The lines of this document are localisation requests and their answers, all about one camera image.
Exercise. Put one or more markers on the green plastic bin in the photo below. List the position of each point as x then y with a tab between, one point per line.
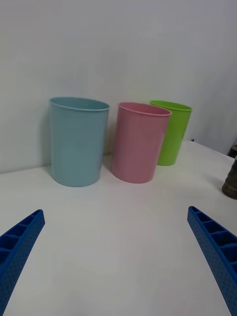
176	138

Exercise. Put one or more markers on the dark drink bottle black cap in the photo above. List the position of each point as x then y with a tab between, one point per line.
230	180

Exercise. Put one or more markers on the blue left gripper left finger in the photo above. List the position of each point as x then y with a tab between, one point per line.
22	244

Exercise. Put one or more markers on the pale blue plastic bin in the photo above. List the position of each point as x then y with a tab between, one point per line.
76	145

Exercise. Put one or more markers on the pink plastic bin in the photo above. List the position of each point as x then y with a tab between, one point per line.
135	148

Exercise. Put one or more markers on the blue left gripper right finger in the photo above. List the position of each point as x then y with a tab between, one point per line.
217	256

